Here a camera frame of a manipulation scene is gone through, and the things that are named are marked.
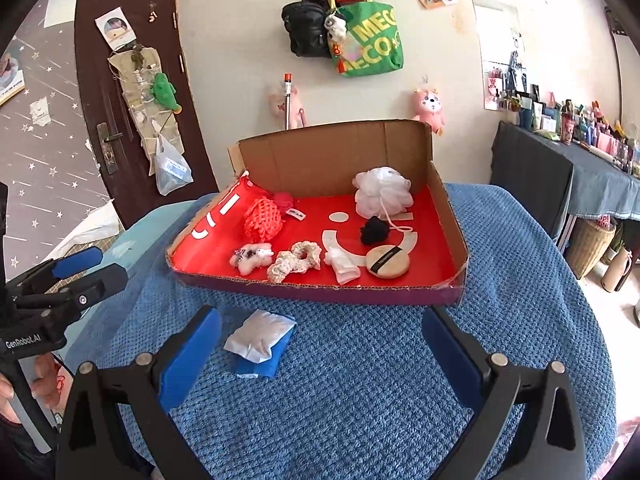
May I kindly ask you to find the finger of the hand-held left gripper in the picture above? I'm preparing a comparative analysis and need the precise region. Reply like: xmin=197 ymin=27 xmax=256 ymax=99
xmin=7 ymin=247 xmax=104 ymax=301
xmin=22 ymin=264 xmax=129 ymax=322

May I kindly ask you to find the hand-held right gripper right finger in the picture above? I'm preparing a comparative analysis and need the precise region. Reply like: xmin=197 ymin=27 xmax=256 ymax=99
xmin=421 ymin=306 xmax=587 ymax=480

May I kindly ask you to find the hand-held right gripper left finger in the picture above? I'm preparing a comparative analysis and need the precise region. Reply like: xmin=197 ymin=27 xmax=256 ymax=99
xmin=55 ymin=305 xmax=223 ymax=480

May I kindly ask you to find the white and blue packet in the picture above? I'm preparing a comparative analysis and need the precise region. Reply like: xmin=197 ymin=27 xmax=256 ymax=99
xmin=223 ymin=309 xmax=296 ymax=378

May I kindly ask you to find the beige powder puff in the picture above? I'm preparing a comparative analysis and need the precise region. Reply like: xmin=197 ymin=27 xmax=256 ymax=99
xmin=366 ymin=244 xmax=412 ymax=279

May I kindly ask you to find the cardboard box with red lining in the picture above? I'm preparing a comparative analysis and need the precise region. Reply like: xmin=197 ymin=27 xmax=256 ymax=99
xmin=166 ymin=119 xmax=469 ymax=307

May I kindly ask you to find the cream knitted scrunchie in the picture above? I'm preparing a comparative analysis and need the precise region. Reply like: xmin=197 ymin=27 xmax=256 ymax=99
xmin=266 ymin=251 xmax=301 ymax=283
xmin=287 ymin=241 xmax=326 ymax=271

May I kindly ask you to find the white fluffy scrunchie with bow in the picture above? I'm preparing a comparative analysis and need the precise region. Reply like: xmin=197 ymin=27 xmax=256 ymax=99
xmin=230 ymin=242 xmax=275 ymax=276

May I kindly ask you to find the white cloth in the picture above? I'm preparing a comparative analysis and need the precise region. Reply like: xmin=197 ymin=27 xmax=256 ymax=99
xmin=323 ymin=247 xmax=362 ymax=284

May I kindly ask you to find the black scrunchie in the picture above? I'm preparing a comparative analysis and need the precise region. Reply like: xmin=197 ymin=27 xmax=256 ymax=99
xmin=360 ymin=216 xmax=393 ymax=246

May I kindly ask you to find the red mesh bath pouf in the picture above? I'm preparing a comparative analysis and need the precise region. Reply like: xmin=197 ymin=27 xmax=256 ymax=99
xmin=243 ymin=196 xmax=285 ymax=242

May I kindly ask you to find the person's left hand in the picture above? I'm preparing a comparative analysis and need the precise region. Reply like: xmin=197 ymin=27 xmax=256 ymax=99
xmin=0 ymin=352 xmax=65 ymax=418

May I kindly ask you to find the white crumpled sheet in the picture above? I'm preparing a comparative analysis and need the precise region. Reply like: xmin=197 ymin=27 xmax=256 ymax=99
xmin=47 ymin=199 xmax=126 ymax=261

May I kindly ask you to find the teal bed sheet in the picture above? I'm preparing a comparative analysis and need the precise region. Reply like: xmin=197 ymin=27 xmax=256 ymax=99
xmin=102 ymin=199 xmax=221 ymax=281

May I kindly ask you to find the blue knit blanket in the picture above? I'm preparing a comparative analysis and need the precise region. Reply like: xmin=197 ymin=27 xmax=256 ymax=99
xmin=65 ymin=182 xmax=618 ymax=480

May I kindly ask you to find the clear plastic bag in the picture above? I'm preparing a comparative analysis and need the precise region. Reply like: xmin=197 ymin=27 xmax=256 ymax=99
xmin=154 ymin=134 xmax=194 ymax=197

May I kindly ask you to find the beige hanging organizer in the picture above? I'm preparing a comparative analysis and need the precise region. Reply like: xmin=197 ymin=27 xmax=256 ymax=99
xmin=107 ymin=45 xmax=183 ymax=176

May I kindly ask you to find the white bath pouf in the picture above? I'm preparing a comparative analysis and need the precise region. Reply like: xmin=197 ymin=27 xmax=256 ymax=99
xmin=353 ymin=166 xmax=416 ymax=233

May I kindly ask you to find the wicker basket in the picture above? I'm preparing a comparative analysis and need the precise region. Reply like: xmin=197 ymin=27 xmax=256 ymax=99
xmin=565 ymin=215 xmax=618 ymax=280

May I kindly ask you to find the dark brown door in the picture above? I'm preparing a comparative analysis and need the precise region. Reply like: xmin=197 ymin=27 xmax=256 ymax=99
xmin=75 ymin=0 xmax=221 ymax=228

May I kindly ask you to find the cloth covered desk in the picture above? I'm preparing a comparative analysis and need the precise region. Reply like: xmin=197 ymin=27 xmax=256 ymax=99
xmin=490 ymin=120 xmax=640 ymax=253

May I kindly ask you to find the green plush toy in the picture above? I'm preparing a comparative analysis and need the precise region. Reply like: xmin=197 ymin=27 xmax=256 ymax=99
xmin=151 ymin=72 xmax=182 ymax=113

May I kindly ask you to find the pink deer plush toy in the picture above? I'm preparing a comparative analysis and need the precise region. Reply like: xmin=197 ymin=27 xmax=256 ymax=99
xmin=411 ymin=87 xmax=447 ymax=136

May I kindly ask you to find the photo on door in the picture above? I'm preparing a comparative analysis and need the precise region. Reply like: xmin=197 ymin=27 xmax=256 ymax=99
xmin=95 ymin=6 xmax=138 ymax=52

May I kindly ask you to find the pale pink plush toy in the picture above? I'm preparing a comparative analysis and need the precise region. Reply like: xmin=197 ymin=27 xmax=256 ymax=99
xmin=267 ymin=82 xmax=307 ymax=128

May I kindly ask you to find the row of cosmetic bottles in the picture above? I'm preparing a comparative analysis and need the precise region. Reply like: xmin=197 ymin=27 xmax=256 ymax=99
xmin=497 ymin=85 xmax=640 ymax=178

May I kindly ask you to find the grey pole with orange cap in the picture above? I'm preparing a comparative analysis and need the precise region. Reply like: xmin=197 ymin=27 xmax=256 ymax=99
xmin=282 ymin=73 xmax=293 ymax=132

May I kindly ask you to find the green tote bag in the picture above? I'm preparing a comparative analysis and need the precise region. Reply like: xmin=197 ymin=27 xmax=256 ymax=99
xmin=330 ymin=0 xmax=405 ymax=78

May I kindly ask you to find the black backpack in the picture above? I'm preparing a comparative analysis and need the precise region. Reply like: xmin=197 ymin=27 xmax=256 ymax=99
xmin=281 ymin=0 xmax=333 ymax=58

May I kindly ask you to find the metal door handle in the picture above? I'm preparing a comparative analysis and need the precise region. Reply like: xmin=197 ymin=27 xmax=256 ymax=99
xmin=97 ymin=122 xmax=123 ymax=176

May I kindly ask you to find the framed wall picture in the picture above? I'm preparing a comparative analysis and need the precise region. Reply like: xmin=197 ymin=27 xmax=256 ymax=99
xmin=0 ymin=40 xmax=26 ymax=106

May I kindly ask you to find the white plush keychain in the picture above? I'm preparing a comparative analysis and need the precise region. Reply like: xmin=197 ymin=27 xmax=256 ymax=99
xmin=324 ymin=10 xmax=349 ymax=43

